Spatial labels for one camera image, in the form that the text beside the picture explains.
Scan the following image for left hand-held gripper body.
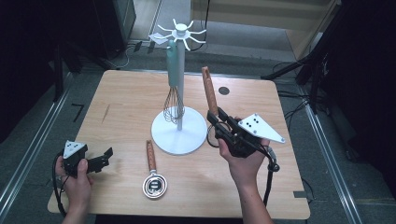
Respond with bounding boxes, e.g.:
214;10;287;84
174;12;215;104
63;140;101;178

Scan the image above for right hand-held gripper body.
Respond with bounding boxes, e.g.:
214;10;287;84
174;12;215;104
214;112;286;159

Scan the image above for wooden-handled kitchen utensil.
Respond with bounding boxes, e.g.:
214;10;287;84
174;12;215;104
201;65;220;117

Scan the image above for white utensil stand with hooks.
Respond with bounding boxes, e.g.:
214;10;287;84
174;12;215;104
150;18;208;156

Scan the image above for wooden-handled round steel utensil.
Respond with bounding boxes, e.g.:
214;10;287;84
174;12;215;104
142;139;168;200

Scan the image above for person's left hand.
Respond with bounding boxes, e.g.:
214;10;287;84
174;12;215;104
55;151;93;213

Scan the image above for person's right hand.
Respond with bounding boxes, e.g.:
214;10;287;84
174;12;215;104
218;138;271;189

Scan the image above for black metal stand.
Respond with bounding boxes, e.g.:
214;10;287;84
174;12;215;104
261;18;335;115

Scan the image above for white paper sheet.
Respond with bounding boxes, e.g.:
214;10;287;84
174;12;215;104
148;32;170;46

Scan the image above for dark cabinet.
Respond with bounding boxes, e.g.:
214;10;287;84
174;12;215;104
92;0;137;61

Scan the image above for thin black cable loop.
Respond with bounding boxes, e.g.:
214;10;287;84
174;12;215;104
205;122;220;148

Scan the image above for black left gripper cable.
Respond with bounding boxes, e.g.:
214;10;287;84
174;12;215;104
51;151;68;217

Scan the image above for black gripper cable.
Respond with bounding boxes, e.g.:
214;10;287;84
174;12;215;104
51;151;68;217
262;145;280;207

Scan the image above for metal floor rail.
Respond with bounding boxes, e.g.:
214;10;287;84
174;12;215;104
302;101;364;224
0;88;72;214

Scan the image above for black floor cables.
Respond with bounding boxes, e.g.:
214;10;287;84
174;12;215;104
275;62;316;124

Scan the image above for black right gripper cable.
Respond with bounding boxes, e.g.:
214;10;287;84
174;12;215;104
262;145;280;207

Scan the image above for green-handled wire whisk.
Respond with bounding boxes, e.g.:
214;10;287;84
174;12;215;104
163;39;186;125

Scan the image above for black upright post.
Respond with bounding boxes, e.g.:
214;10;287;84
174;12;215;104
51;43;65;103

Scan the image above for white floor cable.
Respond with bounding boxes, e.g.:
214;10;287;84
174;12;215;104
106;46;134;70

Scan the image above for black hanging cable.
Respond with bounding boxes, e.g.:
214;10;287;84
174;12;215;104
190;0;211;52

